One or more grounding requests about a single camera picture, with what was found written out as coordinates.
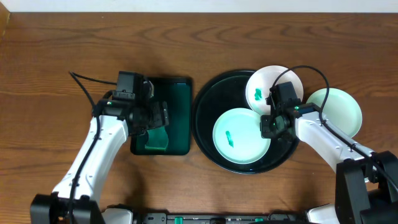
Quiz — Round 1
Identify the green scouring sponge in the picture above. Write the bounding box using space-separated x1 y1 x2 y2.
145 127 169 151

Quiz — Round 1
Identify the black rectangular water tray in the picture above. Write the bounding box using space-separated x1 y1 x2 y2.
130 77 193 156

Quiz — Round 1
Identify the white plate front green stain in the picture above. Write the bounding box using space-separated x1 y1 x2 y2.
212 108 271 164

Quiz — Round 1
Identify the white plate with green stain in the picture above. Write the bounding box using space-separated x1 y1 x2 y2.
323 88 363 138

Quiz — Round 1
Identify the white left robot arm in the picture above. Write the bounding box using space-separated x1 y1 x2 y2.
30 91 169 223

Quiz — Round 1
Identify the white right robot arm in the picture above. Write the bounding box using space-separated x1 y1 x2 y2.
260 103 397 223

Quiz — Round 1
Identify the black round serving tray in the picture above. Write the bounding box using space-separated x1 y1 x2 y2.
191 70 299 174

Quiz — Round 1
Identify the white plate at back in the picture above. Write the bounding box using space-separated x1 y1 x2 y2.
245 65 304 115

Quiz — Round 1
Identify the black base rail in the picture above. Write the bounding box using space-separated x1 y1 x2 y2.
102 203 312 224

